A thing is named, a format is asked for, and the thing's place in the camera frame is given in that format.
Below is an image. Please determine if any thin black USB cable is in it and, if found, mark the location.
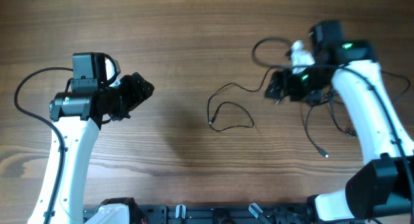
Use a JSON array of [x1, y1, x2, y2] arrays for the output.
[[206, 67, 285, 126]]

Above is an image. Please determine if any black micro USB cable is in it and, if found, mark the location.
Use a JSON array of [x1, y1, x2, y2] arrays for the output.
[[208, 101, 255, 133]]

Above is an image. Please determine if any thick black USB-C cable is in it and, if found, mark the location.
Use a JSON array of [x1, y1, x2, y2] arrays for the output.
[[299, 87, 358, 159]]

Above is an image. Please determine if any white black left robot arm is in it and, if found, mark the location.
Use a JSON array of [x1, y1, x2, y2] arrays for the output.
[[28, 52, 155, 223]]

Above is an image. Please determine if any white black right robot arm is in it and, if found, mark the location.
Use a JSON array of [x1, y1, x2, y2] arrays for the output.
[[265, 20, 413, 223]]

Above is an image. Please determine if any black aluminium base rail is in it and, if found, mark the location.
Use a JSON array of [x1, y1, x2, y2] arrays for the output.
[[83, 203, 315, 224]]

